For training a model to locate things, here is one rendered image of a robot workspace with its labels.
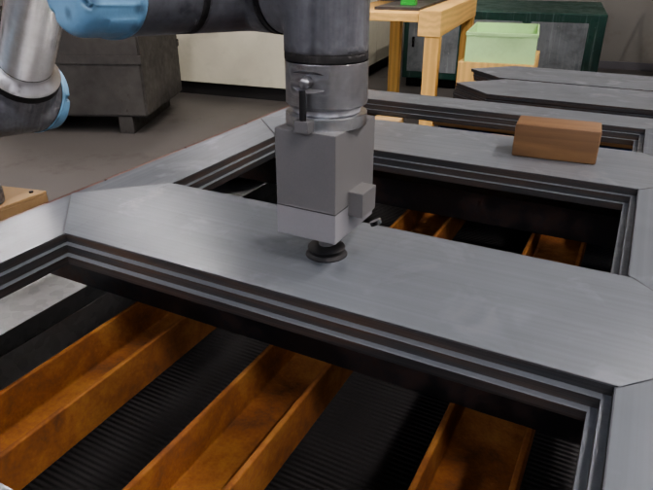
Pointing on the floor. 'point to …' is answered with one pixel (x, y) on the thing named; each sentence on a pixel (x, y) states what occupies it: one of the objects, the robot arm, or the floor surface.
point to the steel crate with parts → (120, 77)
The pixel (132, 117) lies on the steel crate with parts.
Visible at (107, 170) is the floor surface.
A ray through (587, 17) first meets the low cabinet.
